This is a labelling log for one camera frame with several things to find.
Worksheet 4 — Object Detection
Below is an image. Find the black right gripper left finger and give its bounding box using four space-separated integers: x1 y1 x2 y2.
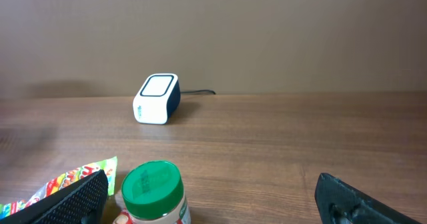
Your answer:
1 169 108 224

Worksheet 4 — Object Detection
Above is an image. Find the green Haribo gummy bag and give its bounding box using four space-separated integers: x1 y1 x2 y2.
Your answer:
1 157 117 219

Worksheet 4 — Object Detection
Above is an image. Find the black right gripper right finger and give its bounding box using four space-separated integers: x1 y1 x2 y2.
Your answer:
314 173 420 224

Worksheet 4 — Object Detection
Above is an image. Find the white barcode scanner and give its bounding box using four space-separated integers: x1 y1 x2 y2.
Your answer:
133 73 181 125

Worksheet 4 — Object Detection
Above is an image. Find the black scanner cable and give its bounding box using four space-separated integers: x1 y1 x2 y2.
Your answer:
179 89 217 95

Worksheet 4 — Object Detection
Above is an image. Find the green lid jar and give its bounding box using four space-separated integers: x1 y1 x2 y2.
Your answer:
113 161 191 224

